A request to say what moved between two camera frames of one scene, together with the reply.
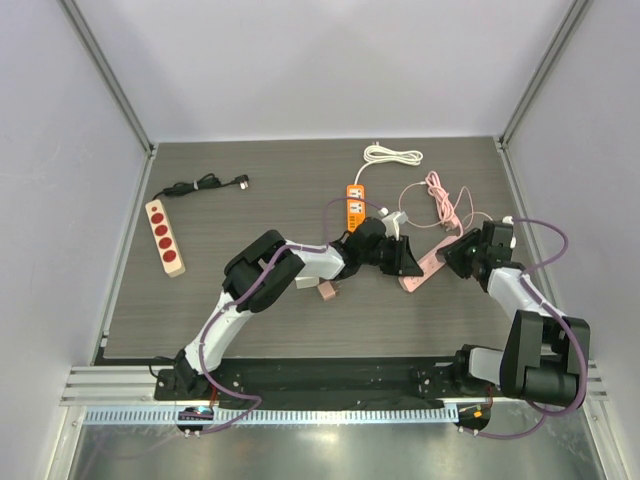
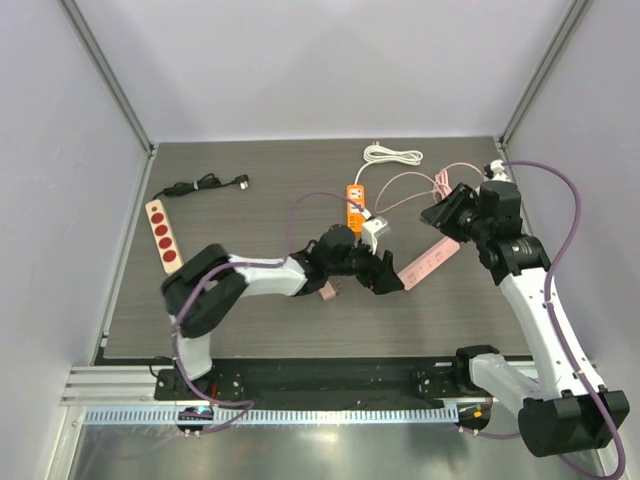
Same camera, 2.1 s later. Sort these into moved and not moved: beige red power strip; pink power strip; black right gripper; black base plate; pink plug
Moved: black right gripper
Not moved: pink plug; beige red power strip; pink power strip; black base plate
